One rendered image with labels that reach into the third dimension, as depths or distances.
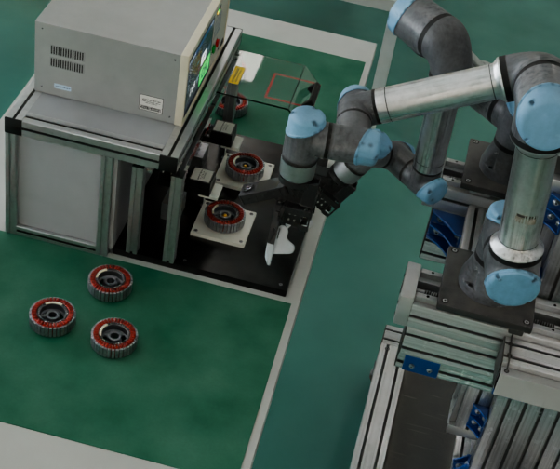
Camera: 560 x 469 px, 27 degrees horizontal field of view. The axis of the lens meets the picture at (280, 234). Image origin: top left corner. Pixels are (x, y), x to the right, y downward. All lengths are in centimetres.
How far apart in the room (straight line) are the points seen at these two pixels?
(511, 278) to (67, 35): 122
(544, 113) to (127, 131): 110
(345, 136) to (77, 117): 84
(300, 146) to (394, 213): 232
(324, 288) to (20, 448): 185
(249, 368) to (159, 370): 22
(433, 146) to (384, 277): 154
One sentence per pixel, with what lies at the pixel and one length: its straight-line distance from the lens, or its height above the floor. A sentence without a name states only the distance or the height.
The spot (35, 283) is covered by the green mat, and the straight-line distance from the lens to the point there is 301.
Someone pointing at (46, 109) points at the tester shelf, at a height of 111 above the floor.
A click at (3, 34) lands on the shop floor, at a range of 545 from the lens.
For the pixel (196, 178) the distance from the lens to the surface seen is 310.
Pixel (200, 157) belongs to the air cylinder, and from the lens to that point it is 335.
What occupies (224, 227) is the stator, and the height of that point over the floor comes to 81.
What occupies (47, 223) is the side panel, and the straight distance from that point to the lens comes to 311.
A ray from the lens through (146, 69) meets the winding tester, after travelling 289.
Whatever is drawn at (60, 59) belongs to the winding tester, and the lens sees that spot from 296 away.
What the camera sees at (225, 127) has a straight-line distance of 331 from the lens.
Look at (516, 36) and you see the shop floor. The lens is 612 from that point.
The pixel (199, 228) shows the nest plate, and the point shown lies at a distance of 316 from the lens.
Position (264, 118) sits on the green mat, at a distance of 368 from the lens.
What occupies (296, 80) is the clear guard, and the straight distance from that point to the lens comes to 330.
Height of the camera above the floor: 278
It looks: 39 degrees down
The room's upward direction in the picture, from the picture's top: 11 degrees clockwise
